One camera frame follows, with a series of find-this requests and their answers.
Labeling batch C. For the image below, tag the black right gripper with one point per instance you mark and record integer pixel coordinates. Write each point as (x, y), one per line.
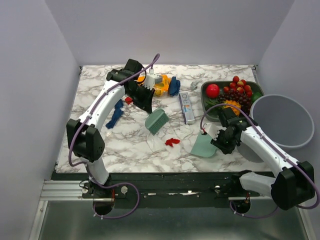
(225, 148)

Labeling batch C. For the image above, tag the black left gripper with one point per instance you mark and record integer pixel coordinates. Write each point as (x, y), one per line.
(146, 103)

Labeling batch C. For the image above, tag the mint green brush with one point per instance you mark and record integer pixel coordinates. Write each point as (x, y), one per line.
(156, 120)

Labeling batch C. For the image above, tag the mint green dustpan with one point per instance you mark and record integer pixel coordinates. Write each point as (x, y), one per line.
(202, 146)

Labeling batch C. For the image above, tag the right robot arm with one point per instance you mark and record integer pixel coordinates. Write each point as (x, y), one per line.
(293, 181)

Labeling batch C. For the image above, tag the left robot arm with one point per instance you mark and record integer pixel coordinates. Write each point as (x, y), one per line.
(84, 139)

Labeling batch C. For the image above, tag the red paper scrap near bag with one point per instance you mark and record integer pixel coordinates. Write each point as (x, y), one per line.
(128, 100)

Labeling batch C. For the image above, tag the orange snack bag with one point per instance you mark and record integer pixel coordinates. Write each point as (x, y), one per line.
(160, 88)

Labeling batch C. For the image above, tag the long blue paper scrap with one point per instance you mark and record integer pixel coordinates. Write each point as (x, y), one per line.
(118, 112)

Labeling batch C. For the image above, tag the orange toy pineapple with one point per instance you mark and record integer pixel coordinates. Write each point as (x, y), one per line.
(215, 111)

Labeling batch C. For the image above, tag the blue paper scrap by bag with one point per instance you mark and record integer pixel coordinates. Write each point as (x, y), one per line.
(174, 87)

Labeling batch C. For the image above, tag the dark grape bunch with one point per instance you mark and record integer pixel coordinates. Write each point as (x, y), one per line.
(242, 99)

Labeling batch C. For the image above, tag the white paper scrap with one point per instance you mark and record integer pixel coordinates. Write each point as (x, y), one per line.
(155, 143)

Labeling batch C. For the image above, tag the red paper scrap centre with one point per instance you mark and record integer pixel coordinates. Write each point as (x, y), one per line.
(172, 141)

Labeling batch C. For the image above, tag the red apple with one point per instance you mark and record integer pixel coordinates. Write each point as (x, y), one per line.
(212, 91)

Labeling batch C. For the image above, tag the green lime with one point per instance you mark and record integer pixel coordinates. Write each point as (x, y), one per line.
(255, 96)

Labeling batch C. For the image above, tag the grey waste bin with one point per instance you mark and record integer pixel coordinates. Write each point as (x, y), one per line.
(287, 123)

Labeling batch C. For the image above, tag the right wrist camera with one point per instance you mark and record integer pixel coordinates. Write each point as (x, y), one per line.
(212, 130)

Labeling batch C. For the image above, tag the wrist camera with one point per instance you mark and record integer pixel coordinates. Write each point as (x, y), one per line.
(151, 79)
(212, 130)

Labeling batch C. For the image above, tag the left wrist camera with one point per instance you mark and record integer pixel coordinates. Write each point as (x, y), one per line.
(151, 79)

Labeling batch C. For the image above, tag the aluminium mounting rail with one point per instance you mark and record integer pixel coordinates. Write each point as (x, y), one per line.
(55, 190)

